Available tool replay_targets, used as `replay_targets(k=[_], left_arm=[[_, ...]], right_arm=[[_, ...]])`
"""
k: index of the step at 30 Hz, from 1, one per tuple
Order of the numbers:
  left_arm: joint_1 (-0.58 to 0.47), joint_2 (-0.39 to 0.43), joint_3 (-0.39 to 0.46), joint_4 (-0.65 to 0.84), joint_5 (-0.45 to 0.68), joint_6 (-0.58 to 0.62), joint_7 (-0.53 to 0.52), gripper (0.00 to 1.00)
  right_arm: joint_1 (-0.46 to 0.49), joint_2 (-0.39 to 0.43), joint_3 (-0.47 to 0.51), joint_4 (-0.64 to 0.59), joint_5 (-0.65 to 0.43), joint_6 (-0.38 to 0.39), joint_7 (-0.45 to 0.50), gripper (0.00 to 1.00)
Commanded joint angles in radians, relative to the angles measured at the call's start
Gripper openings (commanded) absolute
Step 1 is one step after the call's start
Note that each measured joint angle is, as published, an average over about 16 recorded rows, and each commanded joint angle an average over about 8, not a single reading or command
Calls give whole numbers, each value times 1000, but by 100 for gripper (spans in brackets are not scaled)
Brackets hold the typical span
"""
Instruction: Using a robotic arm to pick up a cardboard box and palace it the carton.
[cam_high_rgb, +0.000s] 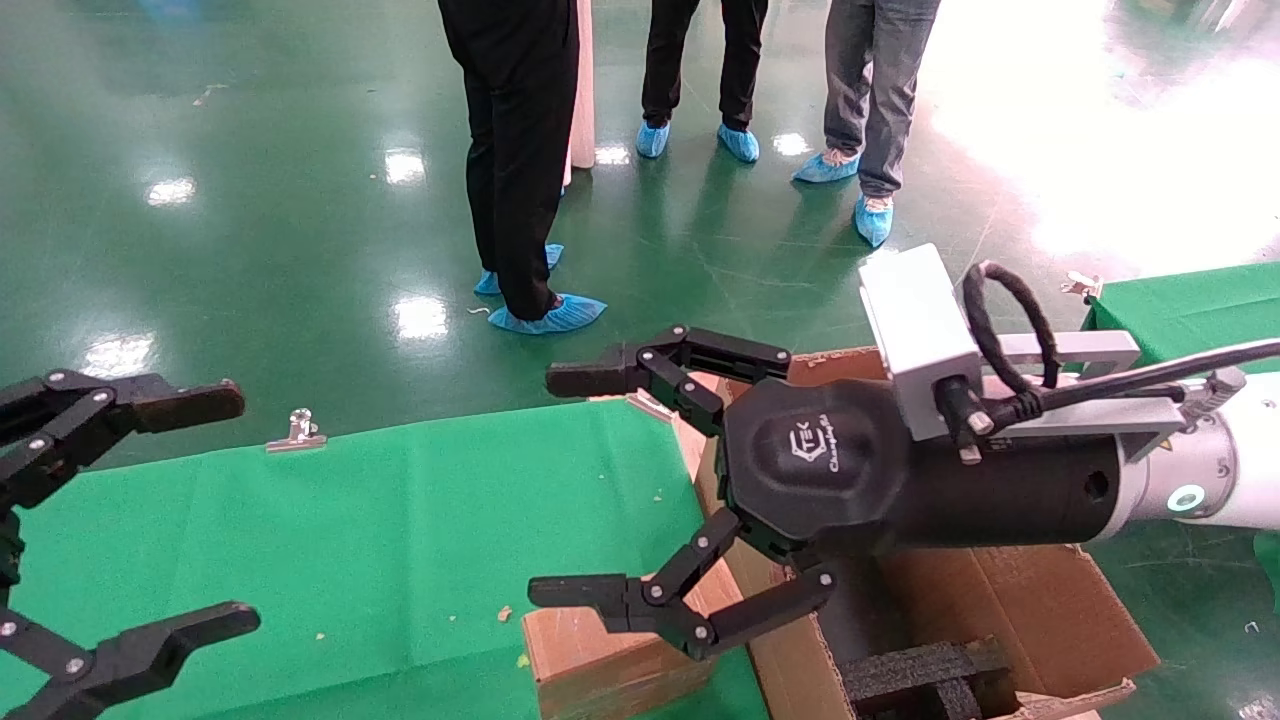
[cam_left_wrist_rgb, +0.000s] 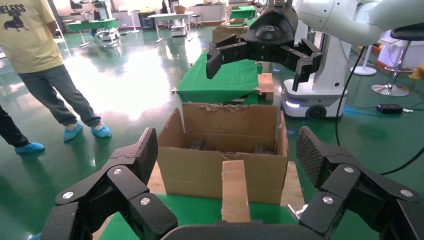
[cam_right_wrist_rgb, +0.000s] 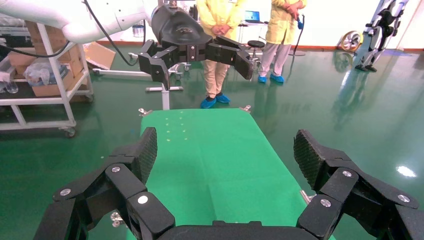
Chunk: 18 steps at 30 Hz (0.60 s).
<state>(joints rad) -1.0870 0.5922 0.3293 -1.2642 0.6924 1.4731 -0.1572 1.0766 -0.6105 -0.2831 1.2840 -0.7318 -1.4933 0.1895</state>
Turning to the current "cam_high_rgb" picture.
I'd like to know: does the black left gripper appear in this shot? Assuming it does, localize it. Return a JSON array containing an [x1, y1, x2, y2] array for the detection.
[[0, 370, 261, 720]]

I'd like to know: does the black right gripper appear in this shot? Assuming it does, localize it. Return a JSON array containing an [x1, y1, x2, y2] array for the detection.
[[527, 324, 1123, 662]]

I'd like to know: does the small brown cardboard box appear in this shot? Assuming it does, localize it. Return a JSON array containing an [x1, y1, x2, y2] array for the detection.
[[520, 560, 749, 720]]

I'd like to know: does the large open brown carton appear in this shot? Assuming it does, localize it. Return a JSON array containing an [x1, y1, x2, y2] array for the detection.
[[672, 345, 1161, 720]]

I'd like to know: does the wide green table cloth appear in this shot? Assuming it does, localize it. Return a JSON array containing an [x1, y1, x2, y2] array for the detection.
[[0, 398, 771, 720]]

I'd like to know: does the person in wide black trousers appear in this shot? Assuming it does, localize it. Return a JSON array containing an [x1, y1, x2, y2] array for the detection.
[[438, 0, 583, 321]]

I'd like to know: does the black foam insert block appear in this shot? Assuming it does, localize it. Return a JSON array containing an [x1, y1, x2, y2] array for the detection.
[[845, 640, 1011, 720]]

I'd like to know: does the person in slim black trousers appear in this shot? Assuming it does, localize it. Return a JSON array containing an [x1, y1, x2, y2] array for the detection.
[[641, 0, 769, 131]]

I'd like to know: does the person in grey jeans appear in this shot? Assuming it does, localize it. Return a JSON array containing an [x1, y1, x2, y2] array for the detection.
[[823, 0, 941, 198]]

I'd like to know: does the green cloth with draped corner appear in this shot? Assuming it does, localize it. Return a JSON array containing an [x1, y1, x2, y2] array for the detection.
[[1082, 262, 1280, 376]]

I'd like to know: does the beige upright post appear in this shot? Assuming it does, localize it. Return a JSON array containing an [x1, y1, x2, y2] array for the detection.
[[565, 0, 598, 186]]

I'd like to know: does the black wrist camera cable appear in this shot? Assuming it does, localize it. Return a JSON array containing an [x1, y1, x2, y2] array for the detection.
[[935, 260, 1280, 463]]

